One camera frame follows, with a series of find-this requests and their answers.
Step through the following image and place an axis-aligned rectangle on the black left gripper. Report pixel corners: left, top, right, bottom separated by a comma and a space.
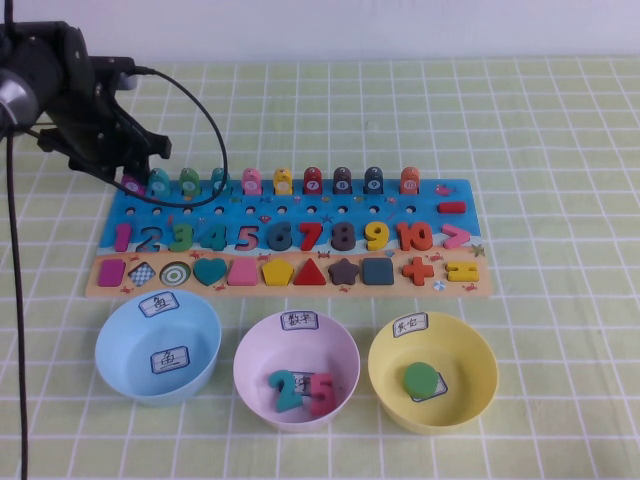
14, 20, 172, 187

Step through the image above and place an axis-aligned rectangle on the magenta fish numbered one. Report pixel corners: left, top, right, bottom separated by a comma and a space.
121, 172, 148, 197

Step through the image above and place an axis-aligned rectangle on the magenta number one piece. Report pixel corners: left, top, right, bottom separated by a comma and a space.
113, 223, 134, 254

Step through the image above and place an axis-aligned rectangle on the green number three piece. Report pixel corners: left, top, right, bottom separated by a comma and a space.
168, 223, 195, 254

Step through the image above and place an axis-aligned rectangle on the magenta rectangle piece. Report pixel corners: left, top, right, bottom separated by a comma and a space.
98, 259, 126, 288

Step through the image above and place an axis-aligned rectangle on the teal number four piece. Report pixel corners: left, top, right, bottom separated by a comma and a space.
199, 224, 229, 253

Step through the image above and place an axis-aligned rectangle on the teal heart piece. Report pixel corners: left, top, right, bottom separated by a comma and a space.
193, 258, 229, 287

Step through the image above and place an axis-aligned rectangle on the pink trapezoid piece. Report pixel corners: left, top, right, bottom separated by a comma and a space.
227, 259, 260, 287

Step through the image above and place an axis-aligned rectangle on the dark blue number six piece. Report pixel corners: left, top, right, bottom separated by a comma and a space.
266, 222, 295, 253

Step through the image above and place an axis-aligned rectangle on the ocean themed wooden puzzle board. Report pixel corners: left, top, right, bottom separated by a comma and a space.
83, 178, 494, 300

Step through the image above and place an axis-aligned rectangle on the light blue plastic bowl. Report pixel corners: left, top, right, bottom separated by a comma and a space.
94, 289, 223, 407

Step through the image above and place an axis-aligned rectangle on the yellow pentagon piece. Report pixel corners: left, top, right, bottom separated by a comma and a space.
261, 258, 295, 287

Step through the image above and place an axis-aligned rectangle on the red number seven piece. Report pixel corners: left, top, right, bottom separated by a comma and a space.
298, 222, 326, 253

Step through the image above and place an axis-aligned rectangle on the red triangle piece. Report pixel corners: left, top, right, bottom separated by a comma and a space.
293, 258, 327, 287

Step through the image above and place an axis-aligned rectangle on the dark brown number eight piece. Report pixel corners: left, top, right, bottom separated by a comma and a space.
331, 222, 357, 253

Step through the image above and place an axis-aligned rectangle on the pink plastic bowl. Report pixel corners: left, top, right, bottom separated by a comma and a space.
233, 312, 361, 431

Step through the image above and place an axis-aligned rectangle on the dark brown star piece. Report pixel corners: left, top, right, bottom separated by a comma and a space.
328, 258, 361, 287

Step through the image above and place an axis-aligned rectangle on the yellow number nine piece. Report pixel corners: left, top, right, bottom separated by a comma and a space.
363, 222, 391, 253

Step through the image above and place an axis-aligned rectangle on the dark blue square piece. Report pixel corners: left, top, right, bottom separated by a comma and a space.
362, 257, 395, 286

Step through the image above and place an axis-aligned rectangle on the orange number ten piece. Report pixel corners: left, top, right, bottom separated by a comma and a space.
397, 222, 434, 253

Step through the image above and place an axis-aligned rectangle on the teal number two piece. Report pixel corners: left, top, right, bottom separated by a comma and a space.
267, 368, 305, 414

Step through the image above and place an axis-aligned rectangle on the red number five piece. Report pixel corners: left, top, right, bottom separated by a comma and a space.
309, 372, 337, 418

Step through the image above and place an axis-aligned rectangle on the orange plus sign piece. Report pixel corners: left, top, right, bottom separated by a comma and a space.
402, 257, 435, 285

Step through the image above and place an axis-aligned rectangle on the pink greater-than sign piece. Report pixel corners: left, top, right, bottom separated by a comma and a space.
442, 223, 471, 250

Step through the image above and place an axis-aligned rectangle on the yellow equals sign piece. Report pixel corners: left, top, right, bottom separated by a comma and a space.
446, 262, 480, 282

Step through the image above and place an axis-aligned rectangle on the green circle piece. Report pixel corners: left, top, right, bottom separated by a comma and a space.
402, 362, 439, 400

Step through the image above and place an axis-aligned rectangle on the yellow plastic bowl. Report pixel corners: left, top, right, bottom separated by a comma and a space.
367, 312, 500, 435

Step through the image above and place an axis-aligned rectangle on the teal fish numbered two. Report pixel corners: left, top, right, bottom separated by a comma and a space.
148, 168, 172, 197

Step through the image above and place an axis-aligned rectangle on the green fish numbered three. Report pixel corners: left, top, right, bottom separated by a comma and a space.
178, 167, 202, 197

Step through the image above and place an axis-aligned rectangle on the teal fish numbered four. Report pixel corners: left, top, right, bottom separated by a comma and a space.
209, 167, 233, 196

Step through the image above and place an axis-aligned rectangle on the pink fish numbered five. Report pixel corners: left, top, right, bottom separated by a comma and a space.
241, 167, 265, 196

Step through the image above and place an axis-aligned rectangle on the yellow fish numbered six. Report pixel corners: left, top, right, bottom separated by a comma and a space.
272, 167, 295, 196

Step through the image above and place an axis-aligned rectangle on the red fish numbered seven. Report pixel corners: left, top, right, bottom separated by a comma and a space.
302, 166, 325, 195

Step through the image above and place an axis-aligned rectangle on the dark brown fish numbered eight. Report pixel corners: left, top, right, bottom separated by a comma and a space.
332, 166, 354, 195

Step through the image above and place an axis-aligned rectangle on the dark blue fish numbered nine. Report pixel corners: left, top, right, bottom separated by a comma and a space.
363, 166, 385, 195

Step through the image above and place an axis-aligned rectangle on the green checked tablecloth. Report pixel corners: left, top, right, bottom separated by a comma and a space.
0, 55, 640, 480

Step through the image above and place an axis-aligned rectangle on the orange fish numbered ten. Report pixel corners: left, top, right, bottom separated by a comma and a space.
399, 166, 421, 194

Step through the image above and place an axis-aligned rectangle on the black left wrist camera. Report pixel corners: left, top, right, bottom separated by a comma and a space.
92, 56, 137, 92

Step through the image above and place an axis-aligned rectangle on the looping black camera cable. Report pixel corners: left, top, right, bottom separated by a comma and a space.
117, 64, 231, 205

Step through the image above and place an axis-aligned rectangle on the long hanging black cable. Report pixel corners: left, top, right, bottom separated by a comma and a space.
2, 133, 30, 480

